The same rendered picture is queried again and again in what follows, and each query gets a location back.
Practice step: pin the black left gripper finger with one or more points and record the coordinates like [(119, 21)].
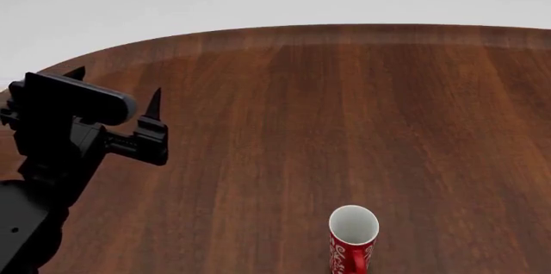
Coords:
[(152, 138), (77, 72)]

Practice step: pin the red mug white inside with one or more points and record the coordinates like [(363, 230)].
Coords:
[(344, 254)]

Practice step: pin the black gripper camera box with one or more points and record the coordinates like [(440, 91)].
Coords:
[(73, 99)]

